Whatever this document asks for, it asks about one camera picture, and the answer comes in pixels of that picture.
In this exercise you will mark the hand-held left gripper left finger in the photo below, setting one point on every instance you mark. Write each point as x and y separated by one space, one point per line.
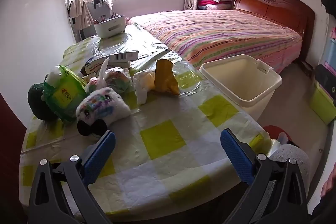
101 158

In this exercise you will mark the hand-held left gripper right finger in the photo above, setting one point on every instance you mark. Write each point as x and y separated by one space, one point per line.
236 158

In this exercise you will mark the white plush toy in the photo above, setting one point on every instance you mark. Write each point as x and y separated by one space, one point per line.
105 103

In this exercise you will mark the green wet wipes packet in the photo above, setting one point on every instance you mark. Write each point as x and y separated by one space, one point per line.
65 98

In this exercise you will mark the clear bag with colourful contents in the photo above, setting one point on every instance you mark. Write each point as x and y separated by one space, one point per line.
118 81

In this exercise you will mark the cream plastic bin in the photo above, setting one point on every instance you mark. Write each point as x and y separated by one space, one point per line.
236 77

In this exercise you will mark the white plastic bag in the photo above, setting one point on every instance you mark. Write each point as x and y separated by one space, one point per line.
141 87

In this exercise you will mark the green broccoli plush toy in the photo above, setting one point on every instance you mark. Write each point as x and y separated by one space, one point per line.
36 103

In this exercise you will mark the white box with blue print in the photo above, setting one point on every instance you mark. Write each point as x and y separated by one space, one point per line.
92 65

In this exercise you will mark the yellow paper bag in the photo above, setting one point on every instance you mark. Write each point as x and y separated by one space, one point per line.
164 77

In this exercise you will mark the person's right hand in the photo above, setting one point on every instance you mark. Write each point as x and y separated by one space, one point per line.
329 183

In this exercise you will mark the red stool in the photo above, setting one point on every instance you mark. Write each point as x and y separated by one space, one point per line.
270 132

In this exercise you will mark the grey speckled cushion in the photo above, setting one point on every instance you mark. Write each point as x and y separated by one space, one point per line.
291 155

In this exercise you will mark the green plastic box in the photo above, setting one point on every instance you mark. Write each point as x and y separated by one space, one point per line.
320 106

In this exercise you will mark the black storage box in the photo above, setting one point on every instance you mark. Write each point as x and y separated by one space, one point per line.
325 79

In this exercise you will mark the bed with striped sheet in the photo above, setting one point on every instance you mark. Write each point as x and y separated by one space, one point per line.
223 35

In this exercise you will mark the white plastic basket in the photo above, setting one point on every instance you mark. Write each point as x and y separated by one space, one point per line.
110 28

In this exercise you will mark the purple basket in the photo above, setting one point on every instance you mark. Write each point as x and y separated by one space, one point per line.
331 65

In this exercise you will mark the blue storage box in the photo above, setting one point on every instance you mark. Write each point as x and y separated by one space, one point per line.
331 53

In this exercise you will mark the white appliance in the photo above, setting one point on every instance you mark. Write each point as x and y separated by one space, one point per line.
102 11

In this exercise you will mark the wooden headboard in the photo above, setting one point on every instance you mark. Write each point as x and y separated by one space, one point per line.
275 6

